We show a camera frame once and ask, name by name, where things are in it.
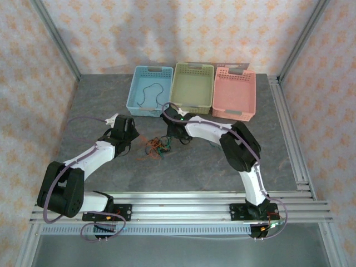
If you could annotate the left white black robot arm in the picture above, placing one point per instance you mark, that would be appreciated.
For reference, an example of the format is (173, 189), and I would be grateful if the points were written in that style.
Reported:
(91, 155)

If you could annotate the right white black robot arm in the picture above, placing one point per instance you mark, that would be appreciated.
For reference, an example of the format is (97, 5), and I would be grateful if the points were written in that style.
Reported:
(205, 130)

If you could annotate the blue plastic basket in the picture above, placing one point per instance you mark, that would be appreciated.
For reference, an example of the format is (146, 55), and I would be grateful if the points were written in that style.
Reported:
(148, 96)

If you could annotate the green plastic basket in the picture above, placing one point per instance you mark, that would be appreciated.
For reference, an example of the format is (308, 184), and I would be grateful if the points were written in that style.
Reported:
(192, 89)

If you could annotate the pink plastic basket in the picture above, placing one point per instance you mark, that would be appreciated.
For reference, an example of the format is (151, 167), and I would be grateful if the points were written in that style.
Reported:
(233, 94)

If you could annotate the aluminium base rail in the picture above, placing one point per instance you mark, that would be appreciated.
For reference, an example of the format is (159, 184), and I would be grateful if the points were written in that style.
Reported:
(180, 205)

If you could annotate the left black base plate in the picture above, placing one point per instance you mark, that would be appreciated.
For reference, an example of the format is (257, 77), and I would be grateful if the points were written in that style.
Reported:
(126, 212)

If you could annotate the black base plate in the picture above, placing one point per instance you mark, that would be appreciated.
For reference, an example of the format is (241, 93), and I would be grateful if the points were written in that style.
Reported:
(126, 212)
(236, 211)

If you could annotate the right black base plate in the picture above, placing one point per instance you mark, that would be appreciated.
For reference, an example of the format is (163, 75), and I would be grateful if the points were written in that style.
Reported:
(236, 211)

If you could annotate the black bracket below rail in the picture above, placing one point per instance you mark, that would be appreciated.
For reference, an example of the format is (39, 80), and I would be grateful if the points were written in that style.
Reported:
(261, 233)
(104, 235)

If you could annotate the aluminium side rail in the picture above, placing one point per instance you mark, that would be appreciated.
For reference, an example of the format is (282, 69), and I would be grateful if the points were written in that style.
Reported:
(283, 111)

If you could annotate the aluminium frame post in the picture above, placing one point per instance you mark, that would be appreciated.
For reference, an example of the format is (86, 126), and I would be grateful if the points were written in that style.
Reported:
(58, 39)
(303, 36)

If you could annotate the aluminium frame leg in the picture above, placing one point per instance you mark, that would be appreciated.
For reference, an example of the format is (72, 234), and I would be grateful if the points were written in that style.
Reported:
(29, 244)
(329, 244)

